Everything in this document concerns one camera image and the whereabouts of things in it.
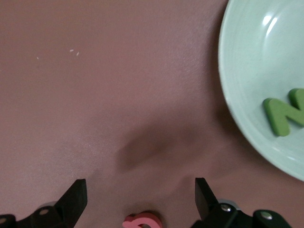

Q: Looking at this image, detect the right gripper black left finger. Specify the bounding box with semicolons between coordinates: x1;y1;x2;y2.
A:
0;179;88;228

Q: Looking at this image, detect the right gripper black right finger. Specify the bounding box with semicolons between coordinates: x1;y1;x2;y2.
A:
191;178;292;228

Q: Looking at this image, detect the pink letter Q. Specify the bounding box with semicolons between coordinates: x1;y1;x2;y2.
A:
122;211;163;228

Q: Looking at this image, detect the green letter N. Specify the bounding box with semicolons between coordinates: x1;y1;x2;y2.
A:
262;88;304;138

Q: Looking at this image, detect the brown table cover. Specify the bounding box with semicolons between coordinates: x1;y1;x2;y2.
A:
0;0;304;228

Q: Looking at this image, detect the light green plate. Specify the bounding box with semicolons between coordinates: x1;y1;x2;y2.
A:
218;0;304;182

